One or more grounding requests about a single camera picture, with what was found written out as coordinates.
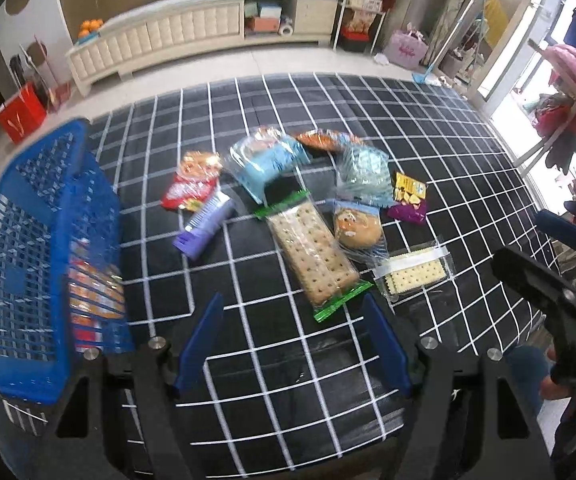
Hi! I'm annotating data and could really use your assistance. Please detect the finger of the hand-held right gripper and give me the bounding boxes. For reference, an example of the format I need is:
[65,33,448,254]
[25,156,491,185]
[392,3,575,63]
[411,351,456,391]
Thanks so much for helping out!
[534,209,576,261]
[490,245,576,323]

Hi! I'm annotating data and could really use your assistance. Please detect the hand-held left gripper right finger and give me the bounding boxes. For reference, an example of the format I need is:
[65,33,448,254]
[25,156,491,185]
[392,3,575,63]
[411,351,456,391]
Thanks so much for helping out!
[360,294,554,480]

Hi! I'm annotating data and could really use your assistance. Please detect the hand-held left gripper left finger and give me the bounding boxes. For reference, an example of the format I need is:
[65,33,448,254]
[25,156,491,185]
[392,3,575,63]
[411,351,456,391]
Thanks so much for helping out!
[55,292,226,480]

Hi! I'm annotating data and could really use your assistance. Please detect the small clear cracker packet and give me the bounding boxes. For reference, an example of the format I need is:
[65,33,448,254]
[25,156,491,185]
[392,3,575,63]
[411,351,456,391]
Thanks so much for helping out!
[372,241,455,303]

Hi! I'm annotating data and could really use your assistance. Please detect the red orange snack packet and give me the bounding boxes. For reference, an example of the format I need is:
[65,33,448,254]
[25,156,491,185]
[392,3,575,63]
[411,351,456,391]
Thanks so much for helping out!
[68,247,127,353]

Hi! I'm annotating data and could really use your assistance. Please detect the large green-ended cracker packet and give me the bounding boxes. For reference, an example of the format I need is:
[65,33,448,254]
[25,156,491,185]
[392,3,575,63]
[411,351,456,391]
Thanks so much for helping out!
[255,190,373,323]

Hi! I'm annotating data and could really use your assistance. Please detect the clear bun packet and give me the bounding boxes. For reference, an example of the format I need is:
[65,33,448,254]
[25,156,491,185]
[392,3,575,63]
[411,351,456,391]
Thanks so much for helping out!
[332,197,389,266]

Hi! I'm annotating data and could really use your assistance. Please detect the yellow purple snack packet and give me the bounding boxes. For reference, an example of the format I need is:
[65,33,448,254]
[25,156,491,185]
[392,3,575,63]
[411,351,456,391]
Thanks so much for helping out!
[387,171,429,223]

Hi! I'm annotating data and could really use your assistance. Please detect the light blue checked snack packet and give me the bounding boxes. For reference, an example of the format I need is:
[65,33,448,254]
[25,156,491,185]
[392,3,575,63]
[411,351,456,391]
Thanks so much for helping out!
[335,142,393,208]

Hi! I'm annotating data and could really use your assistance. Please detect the light blue bread packet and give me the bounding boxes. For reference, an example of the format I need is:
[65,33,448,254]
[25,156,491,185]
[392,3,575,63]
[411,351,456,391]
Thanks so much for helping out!
[229,125,313,206]

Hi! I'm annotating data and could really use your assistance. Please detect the blue plastic basket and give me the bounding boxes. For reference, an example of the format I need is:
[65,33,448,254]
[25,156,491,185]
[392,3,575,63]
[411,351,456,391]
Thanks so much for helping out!
[0,117,136,406]

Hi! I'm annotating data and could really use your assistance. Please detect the person's leg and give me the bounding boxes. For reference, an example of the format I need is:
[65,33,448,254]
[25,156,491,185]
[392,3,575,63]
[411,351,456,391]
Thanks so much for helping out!
[505,345,576,413]

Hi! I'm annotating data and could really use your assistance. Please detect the hanging clothes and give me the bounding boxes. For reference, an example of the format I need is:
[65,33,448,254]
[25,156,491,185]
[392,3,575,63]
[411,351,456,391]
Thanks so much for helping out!
[533,95,576,171]

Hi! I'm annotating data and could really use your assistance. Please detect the black white grid tablecloth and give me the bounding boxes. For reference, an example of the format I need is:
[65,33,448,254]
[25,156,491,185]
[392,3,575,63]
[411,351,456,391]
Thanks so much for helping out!
[0,72,556,480]

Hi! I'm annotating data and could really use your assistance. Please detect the pink quilt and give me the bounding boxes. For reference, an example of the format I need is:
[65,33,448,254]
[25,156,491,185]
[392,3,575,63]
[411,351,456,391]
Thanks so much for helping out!
[543,42,576,111]

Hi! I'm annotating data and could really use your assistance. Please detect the pink gift bag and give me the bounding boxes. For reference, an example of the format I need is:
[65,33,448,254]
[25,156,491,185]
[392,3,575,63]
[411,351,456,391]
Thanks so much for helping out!
[384,24,429,68]

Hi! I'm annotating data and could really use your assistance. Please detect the red paper bag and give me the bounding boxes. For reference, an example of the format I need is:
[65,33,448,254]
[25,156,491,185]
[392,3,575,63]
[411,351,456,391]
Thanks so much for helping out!
[0,82,48,143]

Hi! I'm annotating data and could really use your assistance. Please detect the white metal rack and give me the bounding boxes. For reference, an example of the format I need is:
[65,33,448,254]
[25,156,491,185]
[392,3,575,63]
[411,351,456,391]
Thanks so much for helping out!
[333,0,401,53]

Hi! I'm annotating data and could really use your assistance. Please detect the cream TV cabinet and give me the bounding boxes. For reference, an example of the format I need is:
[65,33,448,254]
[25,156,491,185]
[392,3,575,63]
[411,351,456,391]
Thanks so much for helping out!
[65,0,341,98]

